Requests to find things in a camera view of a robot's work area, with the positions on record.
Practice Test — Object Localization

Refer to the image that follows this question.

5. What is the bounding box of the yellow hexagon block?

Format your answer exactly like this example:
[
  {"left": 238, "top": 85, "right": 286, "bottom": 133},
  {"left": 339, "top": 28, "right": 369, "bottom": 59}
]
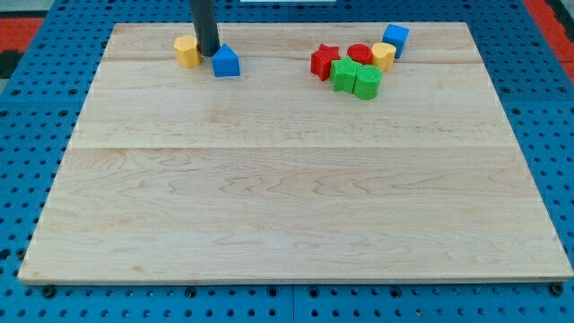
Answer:
[{"left": 173, "top": 35, "right": 202, "bottom": 68}]

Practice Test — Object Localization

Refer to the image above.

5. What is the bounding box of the green star block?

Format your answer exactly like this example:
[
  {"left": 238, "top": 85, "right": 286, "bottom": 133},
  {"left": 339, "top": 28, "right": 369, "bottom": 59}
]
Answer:
[{"left": 329, "top": 57, "right": 361, "bottom": 93}]

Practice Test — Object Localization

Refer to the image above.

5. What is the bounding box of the red star block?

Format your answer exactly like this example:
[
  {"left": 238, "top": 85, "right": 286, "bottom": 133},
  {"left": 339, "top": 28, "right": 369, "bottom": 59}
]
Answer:
[{"left": 309, "top": 44, "right": 341, "bottom": 81}]

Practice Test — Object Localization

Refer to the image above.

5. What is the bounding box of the green cylinder block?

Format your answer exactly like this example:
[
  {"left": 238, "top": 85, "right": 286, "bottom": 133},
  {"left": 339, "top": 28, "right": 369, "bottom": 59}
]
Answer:
[{"left": 353, "top": 65, "right": 383, "bottom": 100}]

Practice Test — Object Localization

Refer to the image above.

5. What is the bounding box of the light wooden board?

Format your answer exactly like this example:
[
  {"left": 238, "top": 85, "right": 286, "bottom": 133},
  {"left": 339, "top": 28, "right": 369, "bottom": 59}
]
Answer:
[{"left": 18, "top": 22, "right": 573, "bottom": 285}]

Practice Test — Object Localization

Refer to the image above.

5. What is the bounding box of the blue triangle block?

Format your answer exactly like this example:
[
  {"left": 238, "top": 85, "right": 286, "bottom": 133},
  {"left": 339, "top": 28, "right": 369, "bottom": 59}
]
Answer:
[{"left": 212, "top": 44, "right": 240, "bottom": 77}]

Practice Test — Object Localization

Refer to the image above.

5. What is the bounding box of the red cylinder block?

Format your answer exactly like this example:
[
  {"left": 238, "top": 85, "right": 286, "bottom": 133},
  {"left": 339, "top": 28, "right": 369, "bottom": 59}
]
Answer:
[{"left": 346, "top": 43, "right": 372, "bottom": 65}]

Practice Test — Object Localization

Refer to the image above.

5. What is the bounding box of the yellow heart block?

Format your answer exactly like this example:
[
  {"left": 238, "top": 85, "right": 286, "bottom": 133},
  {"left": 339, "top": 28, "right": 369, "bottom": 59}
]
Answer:
[{"left": 371, "top": 42, "right": 396, "bottom": 72}]

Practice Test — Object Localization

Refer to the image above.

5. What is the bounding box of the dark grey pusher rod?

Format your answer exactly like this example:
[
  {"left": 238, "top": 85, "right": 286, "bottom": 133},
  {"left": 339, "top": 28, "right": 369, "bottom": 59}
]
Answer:
[{"left": 190, "top": 0, "right": 220, "bottom": 57}]

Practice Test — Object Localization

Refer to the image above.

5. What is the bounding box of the blue cube block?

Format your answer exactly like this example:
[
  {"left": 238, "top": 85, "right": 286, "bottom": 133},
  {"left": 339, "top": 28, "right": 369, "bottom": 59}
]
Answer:
[{"left": 382, "top": 24, "right": 410, "bottom": 58}]

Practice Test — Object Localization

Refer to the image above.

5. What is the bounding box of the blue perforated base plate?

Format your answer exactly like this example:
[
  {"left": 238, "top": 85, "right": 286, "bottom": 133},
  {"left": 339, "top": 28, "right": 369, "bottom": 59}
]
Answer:
[{"left": 1, "top": 0, "right": 573, "bottom": 322}]

